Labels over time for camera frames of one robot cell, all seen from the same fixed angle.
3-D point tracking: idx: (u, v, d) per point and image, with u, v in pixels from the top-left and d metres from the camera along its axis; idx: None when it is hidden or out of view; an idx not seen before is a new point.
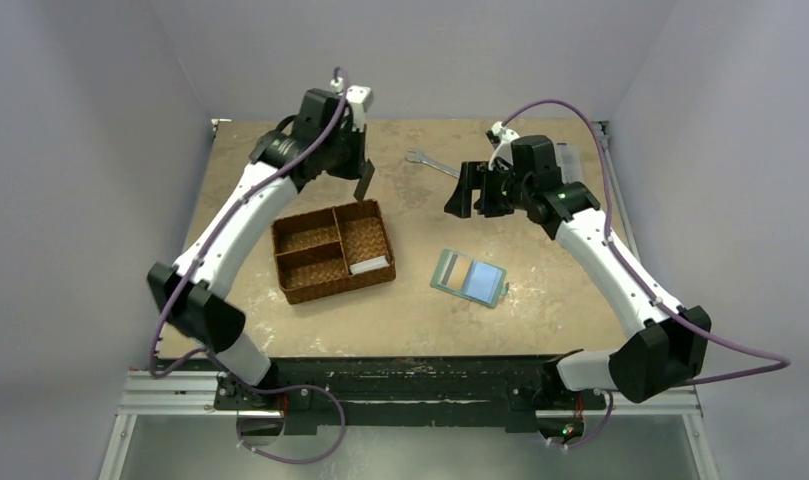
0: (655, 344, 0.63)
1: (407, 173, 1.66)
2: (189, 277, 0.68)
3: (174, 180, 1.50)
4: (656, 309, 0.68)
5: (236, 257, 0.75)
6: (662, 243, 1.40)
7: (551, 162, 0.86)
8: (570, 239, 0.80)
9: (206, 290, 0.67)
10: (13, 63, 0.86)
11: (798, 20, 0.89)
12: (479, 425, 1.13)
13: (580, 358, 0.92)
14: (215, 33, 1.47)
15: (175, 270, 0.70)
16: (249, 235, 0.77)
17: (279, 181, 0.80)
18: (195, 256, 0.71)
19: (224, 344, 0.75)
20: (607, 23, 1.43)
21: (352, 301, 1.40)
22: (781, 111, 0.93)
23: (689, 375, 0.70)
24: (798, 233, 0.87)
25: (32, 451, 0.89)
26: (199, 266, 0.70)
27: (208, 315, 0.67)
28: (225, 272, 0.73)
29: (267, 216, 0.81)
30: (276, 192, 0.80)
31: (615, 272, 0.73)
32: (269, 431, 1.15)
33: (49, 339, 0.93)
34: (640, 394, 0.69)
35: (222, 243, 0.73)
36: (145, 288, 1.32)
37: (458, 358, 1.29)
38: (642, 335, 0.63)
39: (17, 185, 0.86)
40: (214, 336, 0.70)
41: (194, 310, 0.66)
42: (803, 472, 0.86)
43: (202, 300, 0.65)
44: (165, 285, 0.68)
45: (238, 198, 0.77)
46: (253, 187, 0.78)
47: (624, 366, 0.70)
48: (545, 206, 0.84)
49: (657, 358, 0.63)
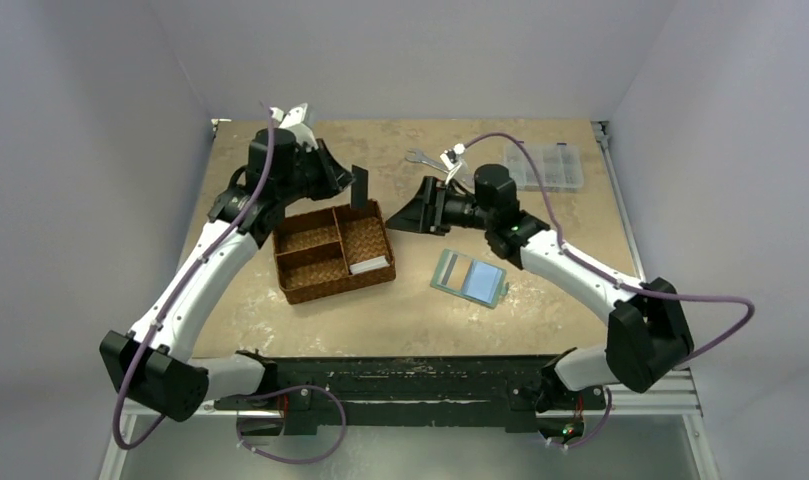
0: (631, 319, 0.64)
1: (407, 173, 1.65)
2: (148, 344, 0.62)
3: (174, 180, 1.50)
4: (622, 291, 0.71)
5: (198, 318, 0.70)
6: (662, 243, 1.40)
7: (513, 197, 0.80)
8: (533, 260, 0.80)
9: (166, 356, 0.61)
10: (13, 61, 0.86)
11: (798, 19, 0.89)
12: (479, 424, 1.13)
13: (577, 358, 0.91)
14: (215, 33, 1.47)
15: (131, 337, 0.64)
16: (211, 293, 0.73)
17: (239, 237, 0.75)
18: (153, 321, 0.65)
19: (187, 413, 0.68)
20: (607, 22, 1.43)
21: (352, 301, 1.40)
22: (780, 111, 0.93)
23: (687, 352, 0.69)
24: (798, 232, 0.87)
25: (32, 451, 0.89)
26: (158, 332, 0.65)
27: (169, 382, 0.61)
28: (185, 337, 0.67)
29: (229, 273, 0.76)
30: (238, 248, 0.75)
31: (580, 274, 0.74)
32: (269, 431, 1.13)
33: (49, 338, 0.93)
34: (647, 380, 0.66)
35: (182, 305, 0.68)
36: (145, 289, 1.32)
37: (458, 358, 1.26)
38: (617, 314, 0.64)
39: (17, 184, 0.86)
40: (176, 405, 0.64)
41: (153, 378, 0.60)
42: (803, 472, 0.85)
43: (164, 365, 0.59)
44: None
45: (196, 257, 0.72)
46: (212, 244, 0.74)
47: (620, 357, 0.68)
48: (507, 243, 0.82)
49: (639, 332, 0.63)
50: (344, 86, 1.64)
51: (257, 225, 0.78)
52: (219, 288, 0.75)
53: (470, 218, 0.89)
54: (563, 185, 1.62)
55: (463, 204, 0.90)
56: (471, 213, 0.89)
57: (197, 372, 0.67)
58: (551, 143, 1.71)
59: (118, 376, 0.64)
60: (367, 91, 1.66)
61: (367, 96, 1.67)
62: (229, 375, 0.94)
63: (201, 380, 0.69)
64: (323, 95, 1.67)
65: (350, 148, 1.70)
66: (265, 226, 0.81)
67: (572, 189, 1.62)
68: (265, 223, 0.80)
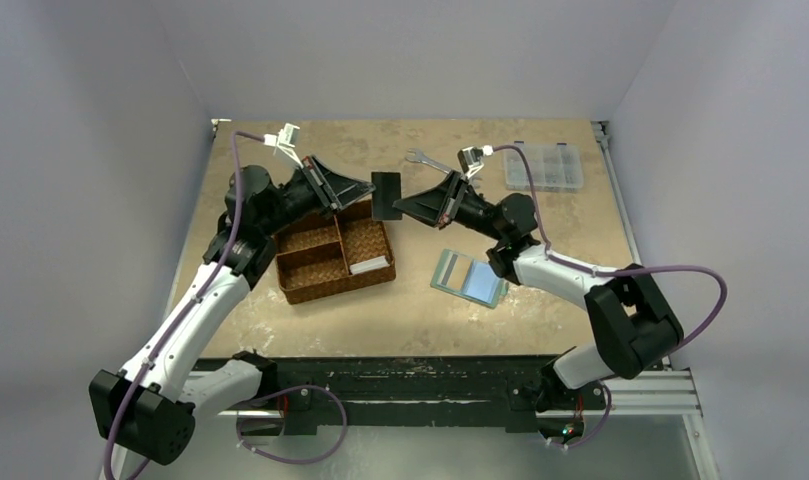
0: (604, 298, 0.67)
1: (407, 173, 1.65)
2: (139, 382, 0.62)
3: (174, 180, 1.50)
4: (599, 278, 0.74)
5: (189, 357, 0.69)
6: (662, 243, 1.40)
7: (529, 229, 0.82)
8: (524, 272, 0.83)
9: (156, 395, 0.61)
10: (13, 62, 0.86)
11: (799, 19, 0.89)
12: (479, 424, 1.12)
13: (577, 355, 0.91)
14: (215, 33, 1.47)
15: (122, 375, 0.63)
16: (205, 332, 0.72)
17: (232, 278, 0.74)
18: (145, 360, 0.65)
19: (171, 456, 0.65)
20: (607, 22, 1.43)
21: (352, 301, 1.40)
22: (781, 111, 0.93)
23: (678, 335, 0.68)
24: (798, 232, 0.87)
25: (31, 451, 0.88)
26: (149, 371, 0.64)
27: (157, 422, 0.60)
28: (177, 376, 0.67)
29: (223, 313, 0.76)
30: (231, 289, 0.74)
31: (559, 274, 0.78)
32: (269, 430, 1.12)
33: (50, 338, 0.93)
34: (636, 362, 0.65)
35: (175, 344, 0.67)
36: (145, 289, 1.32)
37: (458, 358, 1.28)
38: (589, 295, 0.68)
39: (18, 183, 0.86)
40: (163, 449, 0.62)
41: (143, 418, 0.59)
42: (803, 472, 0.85)
43: (152, 405, 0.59)
44: (109, 394, 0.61)
45: (191, 297, 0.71)
46: (206, 284, 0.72)
47: (607, 345, 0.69)
48: (507, 265, 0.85)
49: (612, 307, 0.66)
50: (344, 86, 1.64)
51: (250, 267, 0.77)
52: (215, 325, 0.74)
53: (482, 222, 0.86)
54: (564, 185, 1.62)
55: (477, 207, 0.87)
56: (483, 218, 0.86)
57: (185, 413, 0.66)
58: (551, 143, 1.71)
59: (106, 418, 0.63)
60: (367, 91, 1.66)
61: (367, 97, 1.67)
62: (220, 396, 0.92)
63: (188, 421, 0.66)
64: (323, 95, 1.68)
65: (350, 148, 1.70)
66: (257, 267, 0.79)
67: (572, 189, 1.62)
68: (258, 266, 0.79)
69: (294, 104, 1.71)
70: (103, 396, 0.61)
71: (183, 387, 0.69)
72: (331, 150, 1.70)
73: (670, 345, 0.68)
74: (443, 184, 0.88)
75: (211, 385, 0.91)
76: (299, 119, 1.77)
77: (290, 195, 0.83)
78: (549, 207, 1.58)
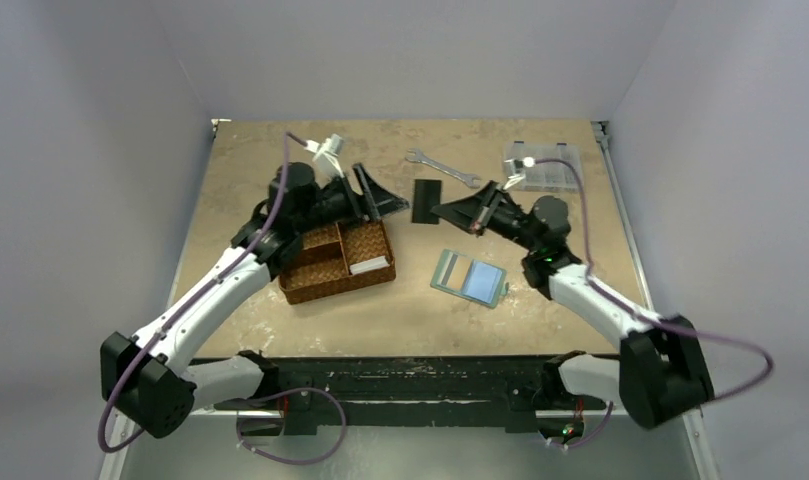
0: (639, 347, 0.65)
1: (407, 173, 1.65)
2: (148, 351, 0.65)
3: (174, 180, 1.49)
4: (638, 322, 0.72)
5: (199, 334, 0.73)
6: (662, 243, 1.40)
7: (562, 237, 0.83)
8: (561, 288, 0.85)
9: (161, 364, 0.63)
10: (13, 61, 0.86)
11: (799, 19, 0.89)
12: (479, 424, 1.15)
13: (584, 367, 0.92)
14: (215, 33, 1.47)
15: (133, 341, 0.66)
16: (219, 312, 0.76)
17: (254, 265, 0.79)
18: (159, 329, 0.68)
19: (164, 430, 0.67)
20: (607, 22, 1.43)
21: (352, 301, 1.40)
22: (781, 111, 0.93)
23: (708, 395, 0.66)
24: (798, 231, 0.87)
25: (30, 451, 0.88)
26: (160, 341, 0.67)
27: (157, 392, 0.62)
28: (184, 350, 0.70)
29: (237, 297, 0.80)
30: (251, 275, 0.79)
31: (598, 305, 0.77)
32: (269, 431, 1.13)
33: (49, 338, 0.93)
34: (659, 413, 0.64)
35: (188, 319, 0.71)
36: (145, 289, 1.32)
37: (458, 358, 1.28)
38: (626, 341, 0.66)
39: (17, 183, 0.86)
40: (158, 421, 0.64)
41: (144, 386, 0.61)
42: (804, 471, 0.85)
43: (156, 374, 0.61)
44: (118, 358, 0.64)
45: (212, 277, 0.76)
46: (229, 267, 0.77)
47: (631, 387, 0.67)
48: (538, 273, 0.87)
49: (647, 359, 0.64)
50: (345, 86, 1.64)
51: (272, 257, 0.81)
52: (227, 308, 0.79)
53: (515, 231, 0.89)
54: (564, 185, 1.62)
55: (511, 216, 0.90)
56: (518, 227, 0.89)
57: (184, 390, 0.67)
58: (551, 143, 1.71)
59: (110, 381, 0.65)
60: (367, 91, 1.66)
61: (367, 96, 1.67)
62: (218, 386, 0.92)
63: (186, 398, 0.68)
64: (323, 95, 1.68)
65: (350, 148, 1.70)
66: (279, 258, 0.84)
67: (572, 189, 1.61)
68: (280, 257, 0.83)
69: (294, 104, 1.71)
70: (113, 359, 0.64)
71: (188, 361, 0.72)
72: None
73: (697, 403, 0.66)
74: (480, 193, 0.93)
75: (211, 373, 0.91)
76: (299, 119, 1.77)
77: (327, 200, 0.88)
78: None
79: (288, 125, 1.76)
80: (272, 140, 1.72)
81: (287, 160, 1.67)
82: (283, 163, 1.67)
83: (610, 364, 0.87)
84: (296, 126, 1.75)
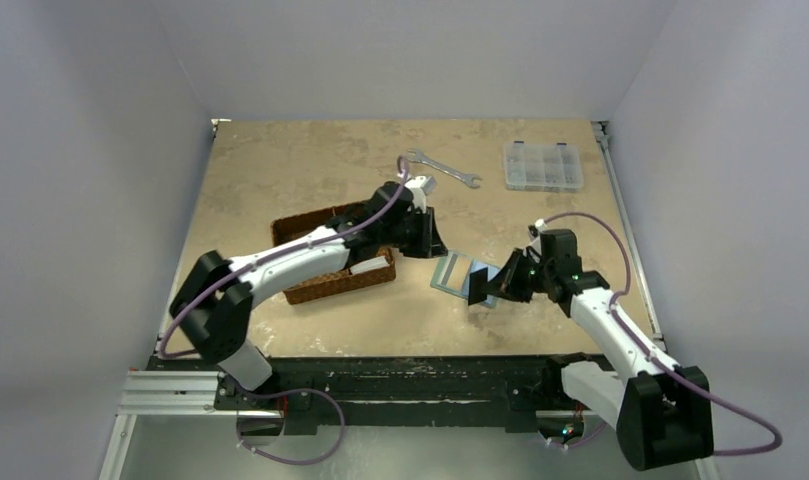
0: (648, 392, 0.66)
1: (407, 173, 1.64)
2: (237, 275, 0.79)
3: (174, 179, 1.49)
4: (651, 365, 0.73)
5: (274, 284, 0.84)
6: (662, 243, 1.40)
7: (570, 248, 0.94)
8: (582, 312, 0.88)
9: (244, 292, 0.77)
10: (13, 60, 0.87)
11: (799, 18, 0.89)
12: (479, 424, 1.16)
13: (582, 376, 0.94)
14: (215, 32, 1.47)
15: (227, 264, 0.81)
16: (297, 273, 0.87)
17: (341, 245, 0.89)
18: (252, 261, 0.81)
19: (208, 353, 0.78)
20: (608, 21, 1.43)
21: (352, 301, 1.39)
22: (781, 110, 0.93)
23: (701, 451, 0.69)
24: (799, 230, 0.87)
25: (29, 450, 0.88)
26: (249, 271, 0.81)
27: (230, 314, 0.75)
28: (259, 290, 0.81)
29: (314, 268, 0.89)
30: (336, 253, 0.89)
31: (615, 336, 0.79)
32: (269, 430, 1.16)
33: (48, 337, 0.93)
34: (647, 462, 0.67)
35: (276, 265, 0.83)
36: (146, 288, 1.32)
37: (458, 357, 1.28)
38: (634, 381, 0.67)
39: (16, 181, 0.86)
40: (210, 344, 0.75)
41: (223, 304, 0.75)
42: (804, 471, 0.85)
43: (238, 297, 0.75)
44: (211, 272, 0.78)
45: (305, 242, 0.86)
46: (321, 239, 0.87)
47: (628, 427, 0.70)
48: (561, 288, 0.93)
49: (651, 409, 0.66)
50: (345, 86, 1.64)
51: (354, 250, 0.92)
52: (301, 274, 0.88)
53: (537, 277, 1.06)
54: (564, 185, 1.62)
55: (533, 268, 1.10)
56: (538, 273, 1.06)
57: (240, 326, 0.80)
58: (551, 143, 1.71)
59: (192, 289, 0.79)
60: (367, 90, 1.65)
61: (367, 96, 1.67)
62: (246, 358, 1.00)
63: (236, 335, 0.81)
64: (323, 95, 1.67)
65: (350, 148, 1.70)
66: (356, 253, 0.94)
67: (573, 189, 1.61)
68: (359, 252, 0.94)
69: (294, 103, 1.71)
70: (207, 273, 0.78)
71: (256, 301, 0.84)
72: (331, 150, 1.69)
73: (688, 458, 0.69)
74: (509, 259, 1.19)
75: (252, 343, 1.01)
76: (299, 119, 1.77)
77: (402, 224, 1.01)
78: (549, 207, 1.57)
79: (288, 125, 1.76)
80: (272, 140, 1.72)
81: (287, 160, 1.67)
82: (283, 163, 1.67)
83: (609, 381, 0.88)
84: (296, 126, 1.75)
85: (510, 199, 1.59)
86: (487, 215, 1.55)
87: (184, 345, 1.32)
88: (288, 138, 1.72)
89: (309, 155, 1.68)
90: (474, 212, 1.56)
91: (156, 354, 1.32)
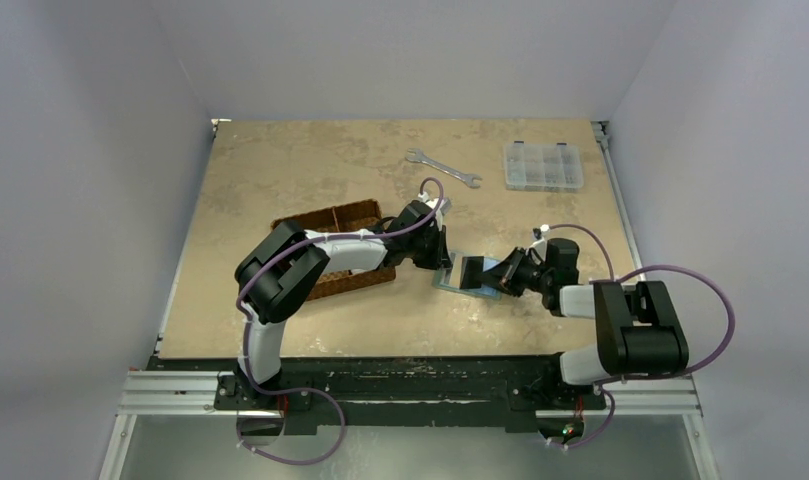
0: (610, 289, 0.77)
1: (407, 172, 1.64)
2: (313, 241, 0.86)
3: (174, 179, 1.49)
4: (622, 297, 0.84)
5: (331, 263, 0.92)
6: (662, 243, 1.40)
7: (572, 263, 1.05)
8: (566, 296, 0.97)
9: (321, 255, 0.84)
10: (14, 63, 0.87)
11: (799, 20, 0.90)
12: (479, 424, 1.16)
13: (578, 357, 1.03)
14: (215, 33, 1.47)
15: (304, 232, 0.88)
16: (345, 260, 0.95)
17: (380, 245, 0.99)
18: (324, 235, 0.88)
19: (275, 316, 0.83)
20: (608, 22, 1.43)
21: (353, 301, 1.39)
22: (778, 109, 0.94)
23: (678, 355, 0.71)
24: (798, 230, 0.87)
25: (29, 452, 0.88)
26: (321, 243, 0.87)
27: (304, 279, 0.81)
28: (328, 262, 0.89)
29: (359, 258, 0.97)
30: (376, 249, 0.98)
31: (586, 286, 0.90)
32: (269, 430, 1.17)
33: (46, 336, 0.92)
34: (623, 354, 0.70)
35: (342, 243, 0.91)
36: (146, 288, 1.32)
37: (458, 358, 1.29)
38: (600, 283, 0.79)
39: (17, 183, 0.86)
40: (277, 302, 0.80)
41: (301, 267, 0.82)
42: (805, 471, 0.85)
43: (316, 260, 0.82)
44: (291, 236, 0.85)
45: (357, 234, 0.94)
46: (369, 233, 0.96)
47: (605, 337, 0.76)
48: (554, 296, 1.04)
49: (615, 297, 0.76)
50: (344, 86, 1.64)
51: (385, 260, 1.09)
52: (347, 261, 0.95)
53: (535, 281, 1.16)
54: (563, 184, 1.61)
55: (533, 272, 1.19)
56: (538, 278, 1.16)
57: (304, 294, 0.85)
58: (551, 143, 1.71)
59: (266, 248, 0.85)
60: (367, 90, 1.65)
61: (367, 96, 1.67)
62: (274, 338, 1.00)
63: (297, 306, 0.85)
64: (322, 95, 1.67)
65: (350, 148, 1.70)
66: (388, 260, 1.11)
67: (573, 188, 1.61)
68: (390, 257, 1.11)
69: (294, 103, 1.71)
70: (286, 234, 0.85)
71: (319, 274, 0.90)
72: (331, 150, 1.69)
73: (669, 359, 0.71)
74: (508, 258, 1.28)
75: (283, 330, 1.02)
76: (299, 119, 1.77)
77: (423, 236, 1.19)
78: (549, 206, 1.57)
79: (288, 125, 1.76)
80: (272, 140, 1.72)
81: (286, 159, 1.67)
82: (283, 163, 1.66)
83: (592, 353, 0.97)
84: (296, 125, 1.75)
85: (510, 199, 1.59)
86: (487, 215, 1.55)
87: (183, 346, 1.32)
88: (288, 137, 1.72)
89: (309, 154, 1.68)
90: (475, 211, 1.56)
91: (156, 354, 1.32)
